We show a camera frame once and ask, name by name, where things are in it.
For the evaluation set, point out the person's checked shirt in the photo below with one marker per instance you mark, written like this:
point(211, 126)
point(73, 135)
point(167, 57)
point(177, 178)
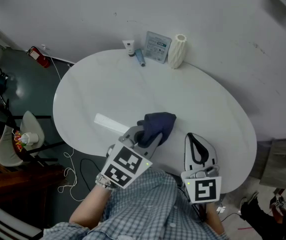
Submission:
point(145, 209)

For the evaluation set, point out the person's right forearm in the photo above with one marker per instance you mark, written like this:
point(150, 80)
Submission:
point(214, 221)

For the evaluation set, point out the grey shell chair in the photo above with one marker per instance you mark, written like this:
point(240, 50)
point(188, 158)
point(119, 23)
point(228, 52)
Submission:
point(4, 154)

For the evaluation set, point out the white power adapter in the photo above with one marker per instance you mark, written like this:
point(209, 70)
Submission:
point(220, 209)

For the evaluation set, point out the white cylindrical container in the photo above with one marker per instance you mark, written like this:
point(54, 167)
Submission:
point(29, 137)

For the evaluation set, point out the red fire extinguisher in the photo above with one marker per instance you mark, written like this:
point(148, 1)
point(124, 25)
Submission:
point(39, 57)

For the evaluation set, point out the white ribbed vase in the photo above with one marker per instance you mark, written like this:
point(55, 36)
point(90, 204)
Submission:
point(176, 52)

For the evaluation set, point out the person's left forearm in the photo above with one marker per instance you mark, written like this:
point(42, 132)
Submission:
point(88, 209)

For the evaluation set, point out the white black striped board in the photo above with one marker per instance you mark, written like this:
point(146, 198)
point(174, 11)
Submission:
point(3, 224)

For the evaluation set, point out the white printed packet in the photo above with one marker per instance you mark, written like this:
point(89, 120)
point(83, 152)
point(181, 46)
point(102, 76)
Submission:
point(156, 47)

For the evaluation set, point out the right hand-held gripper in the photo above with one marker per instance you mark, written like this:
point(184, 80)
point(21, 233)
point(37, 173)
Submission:
point(205, 189)

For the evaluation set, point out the grey wooden shelf unit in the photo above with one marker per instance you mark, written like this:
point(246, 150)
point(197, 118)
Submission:
point(280, 159)

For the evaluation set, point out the white cosmetic tube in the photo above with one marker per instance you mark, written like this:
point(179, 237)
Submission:
point(128, 46)

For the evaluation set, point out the dark blue cloth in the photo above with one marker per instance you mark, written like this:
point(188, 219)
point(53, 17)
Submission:
point(158, 124)

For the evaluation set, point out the blue cosmetic tube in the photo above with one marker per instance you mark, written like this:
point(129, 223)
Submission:
point(139, 56)

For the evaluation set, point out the white oval table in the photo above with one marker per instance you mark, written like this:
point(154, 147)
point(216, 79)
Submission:
point(120, 89)

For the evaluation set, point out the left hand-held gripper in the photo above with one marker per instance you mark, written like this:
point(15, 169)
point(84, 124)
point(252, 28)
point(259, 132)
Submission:
point(125, 164)

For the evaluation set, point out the colourful snack bag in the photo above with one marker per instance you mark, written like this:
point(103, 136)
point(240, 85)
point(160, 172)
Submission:
point(18, 144)

